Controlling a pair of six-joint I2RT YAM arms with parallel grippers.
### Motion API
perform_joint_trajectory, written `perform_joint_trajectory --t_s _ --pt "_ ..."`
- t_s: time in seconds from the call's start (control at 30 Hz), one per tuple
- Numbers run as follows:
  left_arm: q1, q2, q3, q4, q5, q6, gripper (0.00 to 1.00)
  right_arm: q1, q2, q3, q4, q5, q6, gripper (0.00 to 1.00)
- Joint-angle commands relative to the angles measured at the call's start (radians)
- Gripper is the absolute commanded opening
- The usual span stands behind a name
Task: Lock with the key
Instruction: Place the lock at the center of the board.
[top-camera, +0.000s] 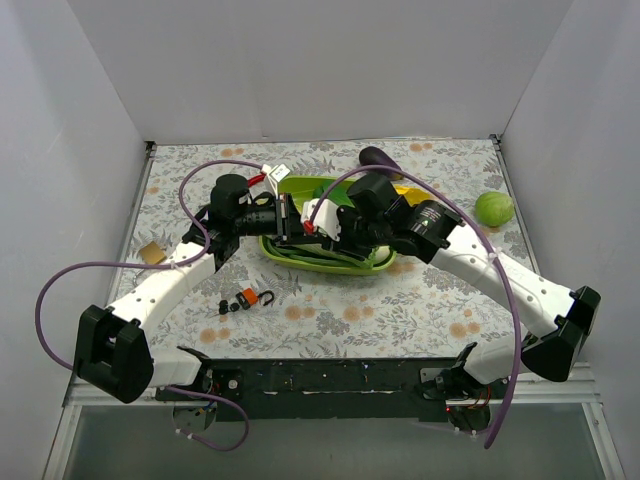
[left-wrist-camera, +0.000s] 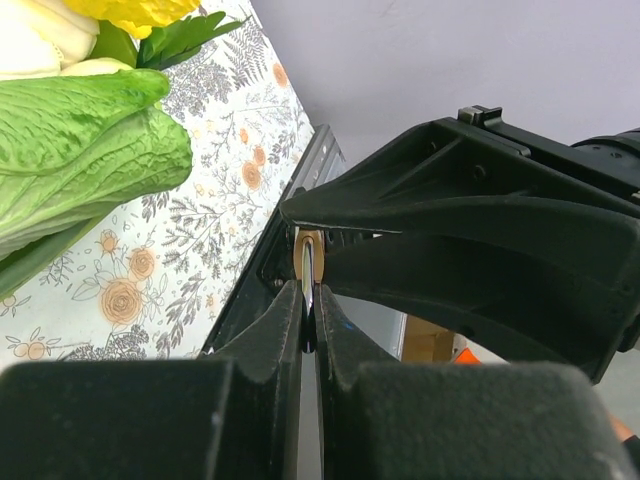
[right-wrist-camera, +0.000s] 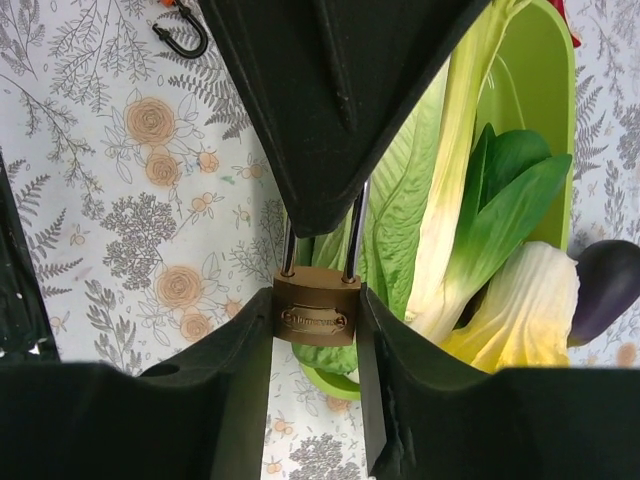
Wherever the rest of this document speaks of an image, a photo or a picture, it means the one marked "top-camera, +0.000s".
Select large brass padlock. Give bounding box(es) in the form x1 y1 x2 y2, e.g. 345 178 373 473
138 242 167 265

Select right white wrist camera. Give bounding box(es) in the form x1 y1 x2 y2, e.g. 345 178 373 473
300 198 341 241

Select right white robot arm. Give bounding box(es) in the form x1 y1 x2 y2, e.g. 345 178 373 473
309 172 601 398

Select yellow leaf cabbage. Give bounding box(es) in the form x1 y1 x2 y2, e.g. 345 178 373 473
394 185 430 204

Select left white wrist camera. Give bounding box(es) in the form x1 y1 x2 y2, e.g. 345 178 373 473
261 164 290 197

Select green bok choy leaves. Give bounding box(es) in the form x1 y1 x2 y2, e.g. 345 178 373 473
312 180 353 207

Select purple eggplant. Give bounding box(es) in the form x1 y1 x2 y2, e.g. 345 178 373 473
358 146 403 181

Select red chili pepper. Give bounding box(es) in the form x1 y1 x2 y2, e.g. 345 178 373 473
248 173 266 187

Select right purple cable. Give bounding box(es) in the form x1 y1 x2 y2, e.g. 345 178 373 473
308 165 522 450

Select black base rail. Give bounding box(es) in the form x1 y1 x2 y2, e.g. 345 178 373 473
154 344 511 424

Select round green cabbage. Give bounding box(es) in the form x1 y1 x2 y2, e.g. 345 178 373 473
474 191 515 227

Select green oval tray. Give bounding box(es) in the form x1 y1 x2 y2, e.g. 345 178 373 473
258 175 396 275

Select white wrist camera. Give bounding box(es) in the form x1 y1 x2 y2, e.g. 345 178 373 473
300 198 341 241
261 164 290 197

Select purple cable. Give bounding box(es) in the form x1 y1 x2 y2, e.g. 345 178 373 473
34 160 271 452
308 165 522 450

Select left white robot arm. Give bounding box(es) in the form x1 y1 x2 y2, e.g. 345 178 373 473
73 174 314 403

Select black key bunch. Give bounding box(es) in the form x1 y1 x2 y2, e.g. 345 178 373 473
218 300 241 316

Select orange black padlock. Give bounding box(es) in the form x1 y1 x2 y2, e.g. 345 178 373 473
235 288 275 310

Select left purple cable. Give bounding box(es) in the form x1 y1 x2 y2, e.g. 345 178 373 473
34 160 271 452

